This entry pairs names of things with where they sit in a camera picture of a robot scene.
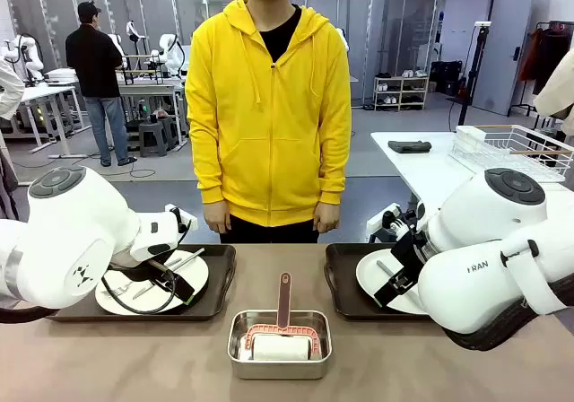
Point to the white side table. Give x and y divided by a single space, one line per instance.
426 168

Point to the wood frame workbench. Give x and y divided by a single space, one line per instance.
148 89

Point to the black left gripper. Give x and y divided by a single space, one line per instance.
163 272

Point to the person's left hand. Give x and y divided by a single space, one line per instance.
326 218

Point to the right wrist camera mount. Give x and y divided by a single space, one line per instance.
376 223

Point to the black tripod stand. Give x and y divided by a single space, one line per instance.
469 88

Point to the pink lint roller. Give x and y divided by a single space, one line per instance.
284 299

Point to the short silver utensil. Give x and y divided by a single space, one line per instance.
143 291

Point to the person's right forearm yellow sleeve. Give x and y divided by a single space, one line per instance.
208 173

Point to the silver metal chopstick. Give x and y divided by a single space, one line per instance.
193 255
174 262

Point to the person in black shirt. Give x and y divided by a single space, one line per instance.
92 65

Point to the stainless steel rectangular tray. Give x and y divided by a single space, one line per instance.
280 370

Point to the person in beige top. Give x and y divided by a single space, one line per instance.
558 88

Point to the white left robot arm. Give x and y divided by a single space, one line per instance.
80 240

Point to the grey door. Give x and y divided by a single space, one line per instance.
502 61

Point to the dark brown serving tray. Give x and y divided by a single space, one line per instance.
222 285
343 294

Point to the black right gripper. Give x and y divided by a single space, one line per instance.
410 251

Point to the person in white and grey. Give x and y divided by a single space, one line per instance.
9 88

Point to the person in yellow hoodie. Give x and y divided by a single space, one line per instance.
269 128

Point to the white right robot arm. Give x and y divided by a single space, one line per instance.
484 222

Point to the black equipment cases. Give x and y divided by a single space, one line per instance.
446 76

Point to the person's right hand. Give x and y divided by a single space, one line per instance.
217 218

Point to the white shoe rack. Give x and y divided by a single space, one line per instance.
401 79

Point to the orange hanging jacket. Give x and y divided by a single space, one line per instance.
530 56

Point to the white background desk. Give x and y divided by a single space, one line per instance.
45 91

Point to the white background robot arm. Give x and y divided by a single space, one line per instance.
27 54
117 45
131 29
169 47

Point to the grey plastic stool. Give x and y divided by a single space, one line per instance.
152 139
172 130

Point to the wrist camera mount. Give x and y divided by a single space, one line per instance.
376 223
190 219

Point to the dark grey folded cloth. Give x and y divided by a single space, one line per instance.
409 147

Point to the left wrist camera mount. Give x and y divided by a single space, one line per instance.
190 219

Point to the person's left forearm yellow sleeve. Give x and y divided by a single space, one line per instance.
334 173

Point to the white cutlery holder box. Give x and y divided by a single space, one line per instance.
468 137

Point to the black hanging garment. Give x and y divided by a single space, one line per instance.
551 56

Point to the white round plate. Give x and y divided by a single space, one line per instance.
197 276
367 276

